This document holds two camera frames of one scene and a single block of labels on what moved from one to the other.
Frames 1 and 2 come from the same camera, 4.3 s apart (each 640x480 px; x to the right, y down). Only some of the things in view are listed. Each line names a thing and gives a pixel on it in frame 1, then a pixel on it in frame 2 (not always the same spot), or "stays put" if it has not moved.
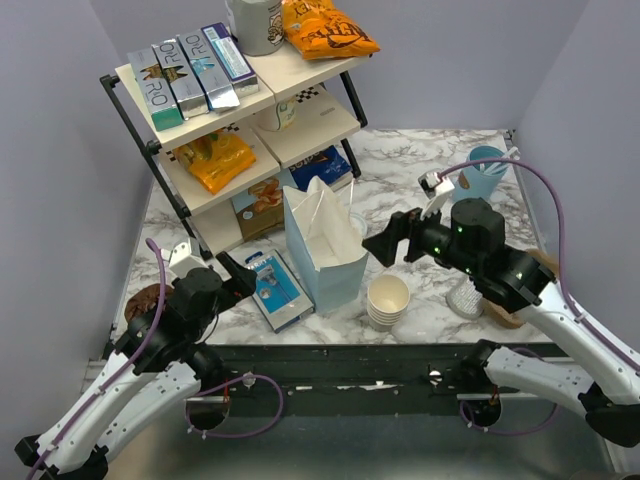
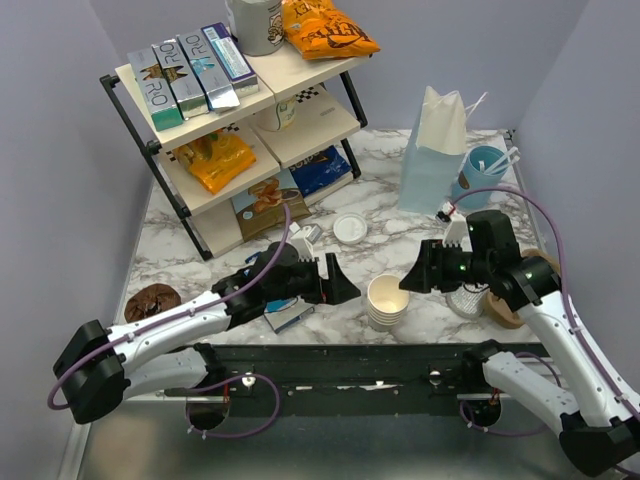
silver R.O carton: x=191 y=100 stays put
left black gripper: x=242 y=279 -> x=335 y=290
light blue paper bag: x=326 y=244 -> x=435 y=152
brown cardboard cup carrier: x=512 y=319 stays put
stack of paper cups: x=387 y=296 stays put
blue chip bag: x=328 y=165 stays put
